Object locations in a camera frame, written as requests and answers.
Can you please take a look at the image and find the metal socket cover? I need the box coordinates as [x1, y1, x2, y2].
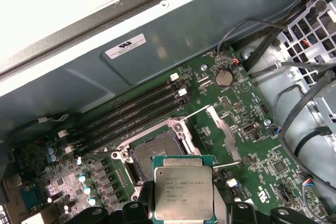
[180, 104, 243, 169]

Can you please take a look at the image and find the CPU socket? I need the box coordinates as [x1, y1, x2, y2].
[110, 118, 203, 201]

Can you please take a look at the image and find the black wire white label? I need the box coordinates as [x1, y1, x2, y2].
[5, 113, 70, 141]

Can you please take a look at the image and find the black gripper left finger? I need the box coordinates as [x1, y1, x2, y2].
[80, 179, 156, 224]

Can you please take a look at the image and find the silver green CPU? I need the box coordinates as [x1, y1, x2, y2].
[152, 154, 215, 221]

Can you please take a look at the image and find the thick black cable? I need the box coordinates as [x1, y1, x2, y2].
[245, 0, 336, 71]

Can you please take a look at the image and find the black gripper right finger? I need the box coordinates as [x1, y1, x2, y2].
[212, 181, 299, 224]

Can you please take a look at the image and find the green motherboard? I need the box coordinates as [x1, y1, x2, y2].
[0, 42, 323, 224]

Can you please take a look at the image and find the round coin battery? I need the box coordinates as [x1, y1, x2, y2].
[214, 68, 234, 88]

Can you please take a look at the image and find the thin black fan wire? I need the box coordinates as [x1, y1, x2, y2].
[216, 18, 289, 53]

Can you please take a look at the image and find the black PC case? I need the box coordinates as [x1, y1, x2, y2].
[0, 0, 336, 224]

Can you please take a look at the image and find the metal locking lever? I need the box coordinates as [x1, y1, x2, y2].
[213, 160, 242, 169]
[85, 149, 116, 157]

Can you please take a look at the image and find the metal drive cage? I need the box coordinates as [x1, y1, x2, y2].
[278, 0, 336, 141]

